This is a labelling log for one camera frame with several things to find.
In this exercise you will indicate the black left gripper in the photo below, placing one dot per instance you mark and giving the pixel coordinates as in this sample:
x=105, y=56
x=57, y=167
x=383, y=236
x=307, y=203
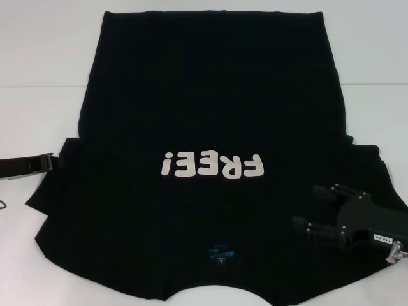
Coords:
x=19, y=167

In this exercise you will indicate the black t-shirt with FREE print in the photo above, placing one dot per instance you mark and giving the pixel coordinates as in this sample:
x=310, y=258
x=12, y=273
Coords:
x=207, y=95

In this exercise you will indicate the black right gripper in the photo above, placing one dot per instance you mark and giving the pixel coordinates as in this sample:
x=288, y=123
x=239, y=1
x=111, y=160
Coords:
x=360, y=216

